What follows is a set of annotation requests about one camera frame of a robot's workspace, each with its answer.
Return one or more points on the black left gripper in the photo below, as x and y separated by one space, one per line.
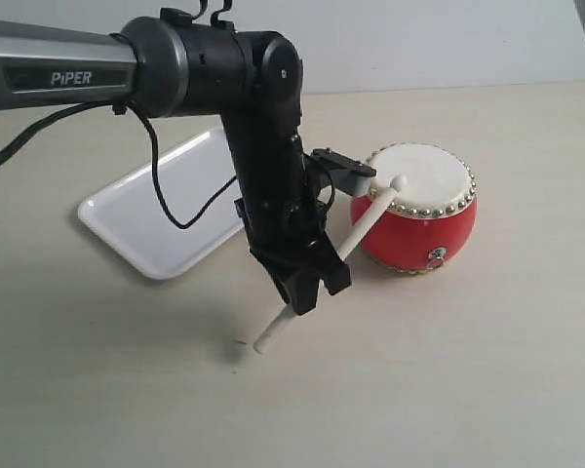
285 229

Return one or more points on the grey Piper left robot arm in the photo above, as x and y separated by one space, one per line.
174 66

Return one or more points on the small red drum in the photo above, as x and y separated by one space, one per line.
431 217

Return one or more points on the white rectangular plastic tray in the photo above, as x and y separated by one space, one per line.
196 181

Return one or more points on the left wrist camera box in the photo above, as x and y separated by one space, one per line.
332 169

